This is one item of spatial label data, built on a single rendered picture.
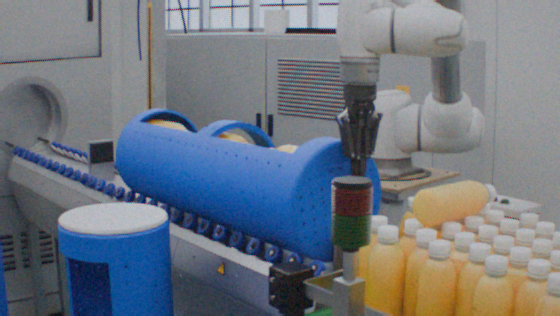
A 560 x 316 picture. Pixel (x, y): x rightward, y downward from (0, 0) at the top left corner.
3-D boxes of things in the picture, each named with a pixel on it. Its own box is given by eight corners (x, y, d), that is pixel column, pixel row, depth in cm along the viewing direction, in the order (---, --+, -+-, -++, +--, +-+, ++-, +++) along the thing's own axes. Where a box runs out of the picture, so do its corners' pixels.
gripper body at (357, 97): (357, 84, 160) (357, 127, 162) (385, 83, 165) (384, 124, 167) (334, 82, 165) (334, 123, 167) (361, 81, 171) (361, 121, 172)
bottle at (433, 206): (431, 234, 142) (490, 217, 154) (444, 202, 138) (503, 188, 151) (406, 213, 146) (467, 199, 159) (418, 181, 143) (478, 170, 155)
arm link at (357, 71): (388, 58, 163) (388, 84, 164) (360, 56, 170) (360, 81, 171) (359, 58, 158) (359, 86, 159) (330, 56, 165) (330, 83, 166)
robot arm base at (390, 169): (374, 164, 266) (374, 148, 265) (425, 172, 251) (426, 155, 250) (341, 171, 253) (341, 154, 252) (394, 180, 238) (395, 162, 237)
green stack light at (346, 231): (351, 234, 122) (352, 204, 121) (379, 243, 117) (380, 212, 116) (321, 241, 118) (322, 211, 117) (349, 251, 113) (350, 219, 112)
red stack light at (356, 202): (352, 204, 121) (352, 180, 120) (380, 212, 116) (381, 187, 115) (322, 210, 117) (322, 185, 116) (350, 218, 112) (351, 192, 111)
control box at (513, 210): (475, 228, 184) (477, 188, 182) (538, 245, 169) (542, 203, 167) (450, 235, 178) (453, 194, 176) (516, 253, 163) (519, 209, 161)
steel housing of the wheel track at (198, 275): (64, 212, 353) (61, 143, 345) (393, 377, 186) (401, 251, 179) (11, 221, 335) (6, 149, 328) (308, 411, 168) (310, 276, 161)
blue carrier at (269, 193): (197, 182, 252) (184, 99, 244) (387, 239, 185) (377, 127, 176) (123, 207, 236) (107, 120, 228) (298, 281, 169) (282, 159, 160)
